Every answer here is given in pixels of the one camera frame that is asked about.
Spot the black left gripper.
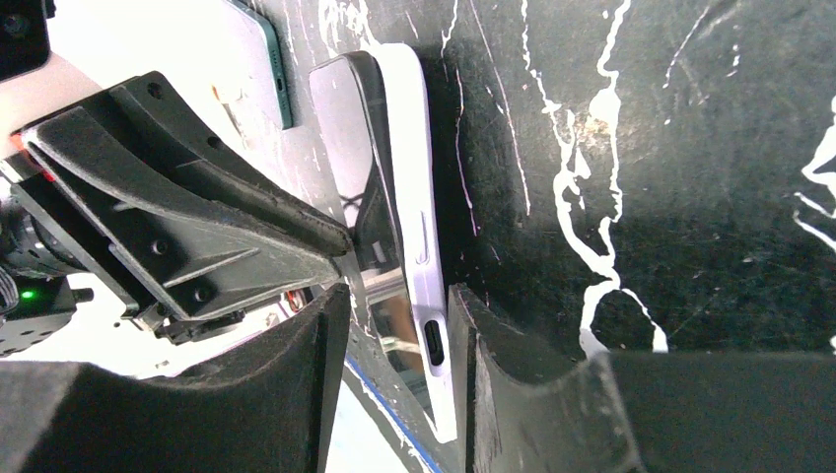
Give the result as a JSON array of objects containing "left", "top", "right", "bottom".
[{"left": 1, "top": 107, "right": 340, "bottom": 356}]

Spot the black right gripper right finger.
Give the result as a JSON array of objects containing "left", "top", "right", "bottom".
[{"left": 448, "top": 285, "right": 835, "bottom": 472}]

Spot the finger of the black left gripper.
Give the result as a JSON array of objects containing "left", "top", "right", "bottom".
[{"left": 107, "top": 71, "right": 352, "bottom": 257}]

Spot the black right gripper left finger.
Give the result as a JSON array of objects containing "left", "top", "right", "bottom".
[{"left": 1, "top": 283, "right": 351, "bottom": 472}]

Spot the dark teal smartphone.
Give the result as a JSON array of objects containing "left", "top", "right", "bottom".
[{"left": 225, "top": 1, "right": 293, "bottom": 130}]

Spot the black lavender-cased smartphone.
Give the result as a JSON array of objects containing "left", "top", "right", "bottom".
[{"left": 309, "top": 51, "right": 435, "bottom": 420}]

